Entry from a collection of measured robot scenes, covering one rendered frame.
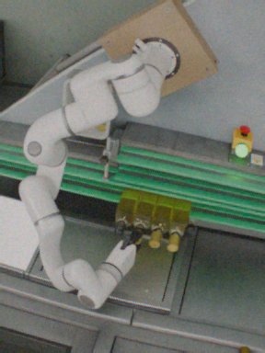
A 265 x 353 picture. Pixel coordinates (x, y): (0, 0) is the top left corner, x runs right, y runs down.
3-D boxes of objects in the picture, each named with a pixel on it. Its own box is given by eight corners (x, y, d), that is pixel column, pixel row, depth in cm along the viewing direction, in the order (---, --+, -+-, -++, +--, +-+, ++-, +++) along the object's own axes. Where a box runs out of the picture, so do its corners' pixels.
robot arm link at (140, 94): (138, 97, 136) (124, 125, 124) (120, 60, 129) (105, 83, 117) (169, 91, 132) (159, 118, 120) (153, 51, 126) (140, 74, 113)
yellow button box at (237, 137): (231, 142, 165) (230, 153, 160) (235, 125, 161) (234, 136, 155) (248, 147, 165) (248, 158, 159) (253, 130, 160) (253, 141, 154)
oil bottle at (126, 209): (128, 186, 171) (112, 226, 155) (129, 173, 168) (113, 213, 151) (144, 189, 170) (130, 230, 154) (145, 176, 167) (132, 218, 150)
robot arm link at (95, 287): (51, 276, 125) (69, 267, 119) (71, 254, 133) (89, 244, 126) (88, 313, 127) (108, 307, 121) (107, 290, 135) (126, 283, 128)
